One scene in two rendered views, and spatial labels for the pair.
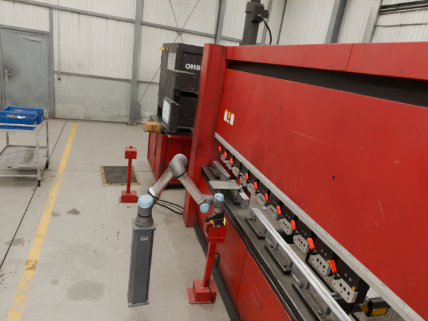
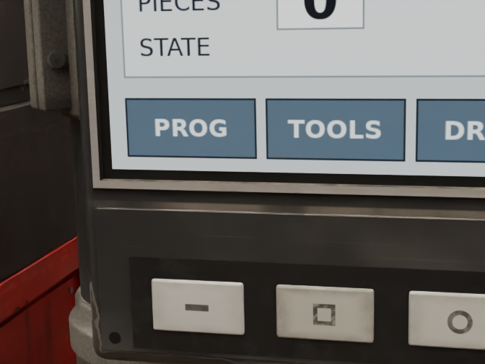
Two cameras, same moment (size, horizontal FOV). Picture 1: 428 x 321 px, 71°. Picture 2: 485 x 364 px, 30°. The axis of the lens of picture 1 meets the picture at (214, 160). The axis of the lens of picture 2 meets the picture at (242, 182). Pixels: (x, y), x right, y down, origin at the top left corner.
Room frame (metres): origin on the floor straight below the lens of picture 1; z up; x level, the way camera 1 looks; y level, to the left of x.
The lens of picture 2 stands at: (3.67, 1.01, 1.39)
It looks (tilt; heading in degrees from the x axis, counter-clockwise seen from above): 11 degrees down; 306
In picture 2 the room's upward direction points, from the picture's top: 1 degrees counter-clockwise
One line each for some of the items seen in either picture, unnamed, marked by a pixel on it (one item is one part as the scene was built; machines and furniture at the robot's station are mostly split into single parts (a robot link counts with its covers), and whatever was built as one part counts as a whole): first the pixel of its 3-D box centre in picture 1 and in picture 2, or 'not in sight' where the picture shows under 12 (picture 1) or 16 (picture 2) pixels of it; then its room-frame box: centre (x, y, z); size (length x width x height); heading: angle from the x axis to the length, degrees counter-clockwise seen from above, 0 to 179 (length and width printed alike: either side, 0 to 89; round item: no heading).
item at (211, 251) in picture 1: (209, 261); not in sight; (2.35, -0.10, 0.39); 0.05 x 0.05 x 0.54; 14
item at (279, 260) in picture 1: (277, 258); not in sight; (1.82, -0.54, 0.89); 0.30 x 0.05 x 0.03; 19
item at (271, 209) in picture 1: (277, 205); not in sight; (2.05, -0.52, 1.18); 0.15 x 0.09 x 0.17; 19
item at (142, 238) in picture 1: (140, 262); not in sight; (2.20, 0.50, 0.39); 0.18 x 0.18 x 0.77; 22
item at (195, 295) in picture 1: (201, 290); not in sight; (2.35, -0.07, 0.06); 0.25 x 0.20 x 0.12; 104
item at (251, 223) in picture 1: (254, 227); not in sight; (2.20, -0.41, 0.89); 0.30 x 0.05 x 0.03; 19
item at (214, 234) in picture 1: (215, 227); not in sight; (2.35, -0.10, 0.75); 0.20 x 0.16 x 0.18; 14
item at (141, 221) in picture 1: (144, 218); not in sight; (2.20, 0.50, 0.82); 0.15 x 0.15 x 0.10
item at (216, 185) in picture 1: (223, 185); not in sight; (2.74, -0.13, 1.00); 0.26 x 0.18 x 0.01; 109
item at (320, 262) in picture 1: (327, 255); not in sight; (1.48, -0.71, 1.18); 0.15 x 0.09 x 0.17; 19
